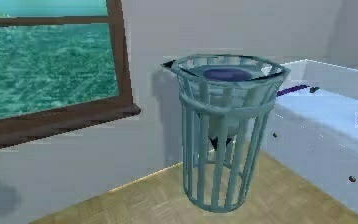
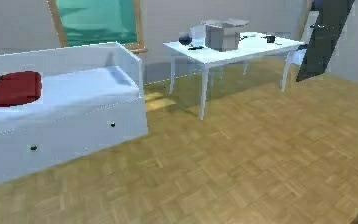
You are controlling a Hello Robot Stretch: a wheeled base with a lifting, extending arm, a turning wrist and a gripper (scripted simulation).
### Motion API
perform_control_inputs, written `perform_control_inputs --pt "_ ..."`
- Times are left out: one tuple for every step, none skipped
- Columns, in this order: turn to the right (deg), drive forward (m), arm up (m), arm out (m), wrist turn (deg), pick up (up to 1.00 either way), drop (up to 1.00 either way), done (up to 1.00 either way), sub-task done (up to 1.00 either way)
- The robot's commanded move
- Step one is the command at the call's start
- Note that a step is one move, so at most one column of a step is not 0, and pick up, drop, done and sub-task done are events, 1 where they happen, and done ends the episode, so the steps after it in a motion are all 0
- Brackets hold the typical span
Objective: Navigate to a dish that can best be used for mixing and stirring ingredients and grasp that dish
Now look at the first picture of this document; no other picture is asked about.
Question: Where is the purple pen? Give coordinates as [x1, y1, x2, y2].
[276, 84, 320, 98]

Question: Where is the brown framed window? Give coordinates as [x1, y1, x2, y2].
[0, 0, 142, 153]

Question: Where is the white cabinet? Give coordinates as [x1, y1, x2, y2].
[253, 59, 358, 223]

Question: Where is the teal wire waste bin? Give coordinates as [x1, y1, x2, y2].
[160, 54, 291, 214]

